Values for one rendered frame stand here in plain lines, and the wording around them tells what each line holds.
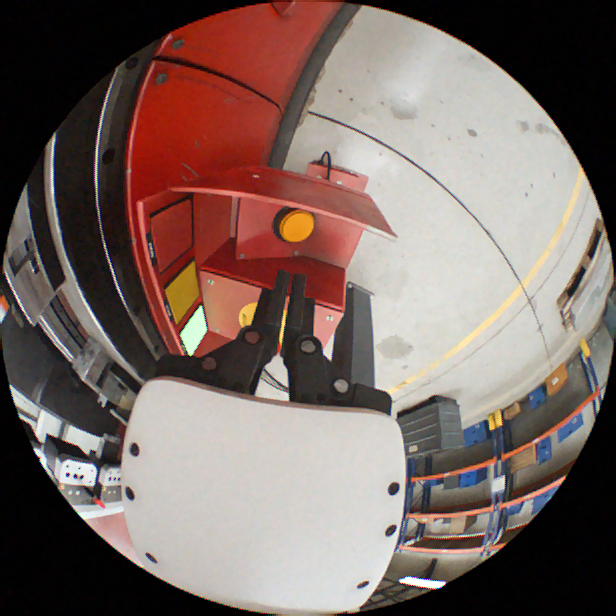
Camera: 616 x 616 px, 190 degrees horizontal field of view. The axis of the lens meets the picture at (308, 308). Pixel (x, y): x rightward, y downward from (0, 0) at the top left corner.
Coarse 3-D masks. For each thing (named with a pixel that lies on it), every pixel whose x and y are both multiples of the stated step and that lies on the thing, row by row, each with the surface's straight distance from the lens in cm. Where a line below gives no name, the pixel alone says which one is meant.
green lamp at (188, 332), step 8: (200, 312) 24; (192, 320) 23; (200, 320) 25; (192, 328) 24; (200, 328) 25; (184, 336) 22; (192, 336) 24; (200, 336) 26; (192, 344) 25; (192, 352) 26
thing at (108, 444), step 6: (102, 438) 69; (108, 438) 71; (114, 438) 74; (102, 444) 70; (108, 444) 71; (114, 444) 73; (102, 450) 70; (108, 450) 72; (114, 450) 75; (96, 456) 72; (102, 456) 71; (108, 456) 74; (114, 456) 77
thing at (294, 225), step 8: (280, 216) 21; (288, 216) 20; (296, 216) 20; (304, 216) 21; (280, 224) 20; (288, 224) 20; (296, 224) 21; (304, 224) 21; (312, 224) 21; (280, 232) 21; (288, 232) 21; (296, 232) 21; (304, 232) 21; (288, 240) 22; (296, 240) 22
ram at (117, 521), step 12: (96, 504) 76; (108, 504) 82; (120, 504) 89; (108, 516) 86; (120, 516) 93; (96, 528) 84; (108, 528) 90; (120, 528) 99; (108, 540) 95; (120, 540) 104; (132, 552) 124
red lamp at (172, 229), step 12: (180, 204) 17; (156, 216) 15; (168, 216) 16; (180, 216) 17; (156, 228) 15; (168, 228) 16; (180, 228) 17; (156, 240) 15; (168, 240) 16; (180, 240) 18; (192, 240) 19; (156, 252) 16; (168, 252) 17; (180, 252) 18; (168, 264) 17
